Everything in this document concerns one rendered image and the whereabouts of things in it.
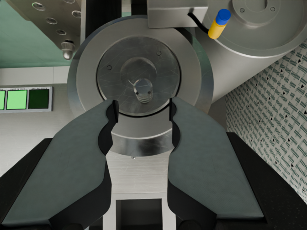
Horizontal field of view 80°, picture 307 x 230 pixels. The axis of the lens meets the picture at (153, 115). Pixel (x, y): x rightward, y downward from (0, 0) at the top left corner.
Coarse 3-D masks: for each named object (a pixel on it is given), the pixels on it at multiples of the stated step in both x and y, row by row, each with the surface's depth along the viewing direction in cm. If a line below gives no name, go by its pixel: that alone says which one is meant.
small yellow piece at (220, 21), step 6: (222, 12) 12; (228, 12) 12; (192, 18) 15; (216, 18) 12; (222, 18) 12; (228, 18) 12; (198, 24) 15; (216, 24) 12; (222, 24) 12; (204, 30) 14; (210, 30) 13; (216, 30) 13; (222, 30) 13; (210, 36) 14; (216, 36) 13
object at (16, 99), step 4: (8, 92) 51; (12, 92) 51; (16, 92) 51; (20, 92) 51; (24, 92) 51; (8, 96) 50; (12, 96) 50; (16, 96) 50; (20, 96) 50; (24, 96) 50; (8, 100) 50; (12, 100) 50; (16, 100) 50; (20, 100) 50; (24, 100) 50; (8, 104) 50; (12, 104) 50; (16, 104) 50; (20, 104) 50; (24, 104) 50; (8, 108) 50; (12, 108) 50; (16, 108) 50; (20, 108) 50; (24, 108) 50
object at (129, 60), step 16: (112, 48) 17; (128, 48) 17; (144, 48) 17; (160, 48) 17; (112, 64) 17; (128, 64) 17; (144, 64) 17; (160, 64) 17; (176, 64) 17; (112, 80) 16; (128, 80) 17; (160, 80) 16; (176, 80) 16; (112, 96) 16; (128, 96) 16; (160, 96) 16; (128, 112) 16; (144, 112) 16
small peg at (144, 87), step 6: (144, 78) 14; (138, 84) 13; (144, 84) 13; (150, 84) 13; (138, 90) 13; (144, 90) 13; (150, 90) 13; (138, 96) 14; (144, 96) 14; (150, 96) 14; (144, 102) 16
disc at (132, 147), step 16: (128, 16) 20; (144, 16) 19; (96, 32) 19; (80, 48) 19; (208, 64) 19; (208, 80) 18; (208, 96) 18; (80, 112) 18; (128, 144) 18; (144, 144) 18; (160, 144) 18
